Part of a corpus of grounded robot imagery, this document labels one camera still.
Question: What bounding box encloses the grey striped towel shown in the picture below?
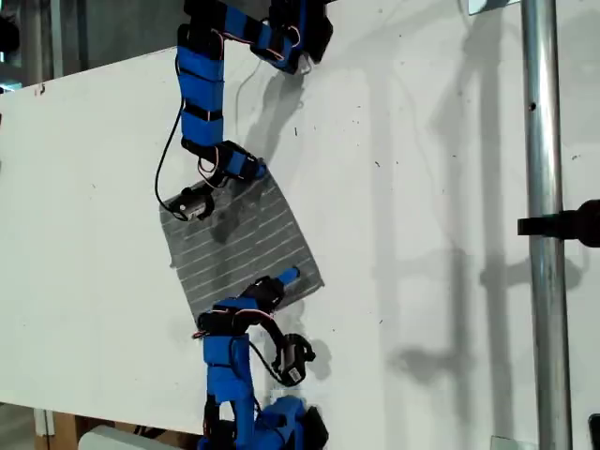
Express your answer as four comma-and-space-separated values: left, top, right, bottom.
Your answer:
157, 161, 327, 329

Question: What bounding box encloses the white cylinder under table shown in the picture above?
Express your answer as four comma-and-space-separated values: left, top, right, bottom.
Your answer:
78, 423, 185, 450

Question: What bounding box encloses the wooden table leg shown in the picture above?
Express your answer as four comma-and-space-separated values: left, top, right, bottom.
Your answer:
33, 408, 80, 450

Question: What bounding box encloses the black round object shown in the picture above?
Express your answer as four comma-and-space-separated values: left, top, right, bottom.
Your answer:
0, 12, 22, 54

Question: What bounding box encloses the black clamp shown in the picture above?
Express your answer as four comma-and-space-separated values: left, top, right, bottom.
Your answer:
517, 199, 600, 248

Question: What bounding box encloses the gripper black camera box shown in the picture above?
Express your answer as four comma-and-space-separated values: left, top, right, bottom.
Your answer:
275, 333, 316, 387
165, 186, 217, 223

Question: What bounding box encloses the gripper camera cable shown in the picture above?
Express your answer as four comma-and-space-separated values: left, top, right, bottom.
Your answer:
247, 337, 283, 384
155, 96, 185, 213

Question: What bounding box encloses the thin white cable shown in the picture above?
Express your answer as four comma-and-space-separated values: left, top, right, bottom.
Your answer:
235, 59, 263, 119

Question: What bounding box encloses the steel post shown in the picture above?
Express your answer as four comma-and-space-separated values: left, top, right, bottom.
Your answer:
519, 0, 575, 450

